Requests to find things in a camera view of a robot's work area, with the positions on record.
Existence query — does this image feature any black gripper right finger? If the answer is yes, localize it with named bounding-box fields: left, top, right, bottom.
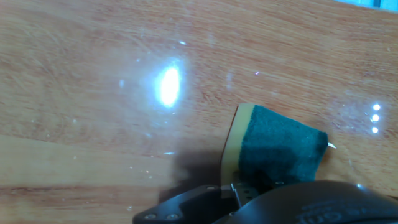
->
left=259, top=174, right=289, bottom=191

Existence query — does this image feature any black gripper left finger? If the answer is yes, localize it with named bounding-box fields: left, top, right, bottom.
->
left=132, top=182, right=261, bottom=224

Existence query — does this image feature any green yellow sponge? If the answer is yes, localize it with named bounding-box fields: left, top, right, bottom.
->
left=220, top=103, right=329, bottom=187

